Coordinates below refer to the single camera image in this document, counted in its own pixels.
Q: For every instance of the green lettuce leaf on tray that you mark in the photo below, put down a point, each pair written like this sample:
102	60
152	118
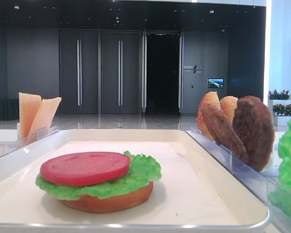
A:
142	170

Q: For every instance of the white rectangular tray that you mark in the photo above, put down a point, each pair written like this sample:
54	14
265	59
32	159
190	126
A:
196	194

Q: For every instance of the sesame bun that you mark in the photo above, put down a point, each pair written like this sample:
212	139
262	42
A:
228	105
210	97

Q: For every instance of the green lettuce leaf standing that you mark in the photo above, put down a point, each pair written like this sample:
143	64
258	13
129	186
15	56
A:
289	157

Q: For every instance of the small wall display screen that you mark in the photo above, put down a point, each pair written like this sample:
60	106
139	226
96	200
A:
215	83

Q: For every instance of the clear acrylic rack right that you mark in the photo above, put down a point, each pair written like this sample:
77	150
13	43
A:
264	184

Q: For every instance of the orange cheese slice left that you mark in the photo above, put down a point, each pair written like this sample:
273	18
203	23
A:
28	107

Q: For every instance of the orange cheese slice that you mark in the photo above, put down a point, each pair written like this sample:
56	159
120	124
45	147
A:
28	107
44	115

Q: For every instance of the sesame bun top left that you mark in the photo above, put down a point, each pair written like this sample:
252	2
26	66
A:
210	97

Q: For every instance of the clear acrylic rack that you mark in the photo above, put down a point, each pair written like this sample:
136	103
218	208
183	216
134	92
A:
8	147
264	184

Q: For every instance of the flower planter box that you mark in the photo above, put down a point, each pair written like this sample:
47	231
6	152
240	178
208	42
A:
279	103

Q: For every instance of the red tomato slice on tray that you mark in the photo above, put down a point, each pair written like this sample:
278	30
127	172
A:
85	168

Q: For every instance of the bottom bun slice on tray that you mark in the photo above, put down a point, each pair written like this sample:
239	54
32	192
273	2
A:
95	205

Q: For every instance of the sesame bun top right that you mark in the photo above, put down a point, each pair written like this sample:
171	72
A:
228	105

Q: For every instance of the orange cheese slice right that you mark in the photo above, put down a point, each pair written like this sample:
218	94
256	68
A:
44	115

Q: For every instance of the brown meat patty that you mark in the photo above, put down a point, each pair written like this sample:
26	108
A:
220	127
253	124

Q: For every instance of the clear acrylic rack left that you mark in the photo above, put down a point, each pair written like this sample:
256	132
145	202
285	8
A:
8	147

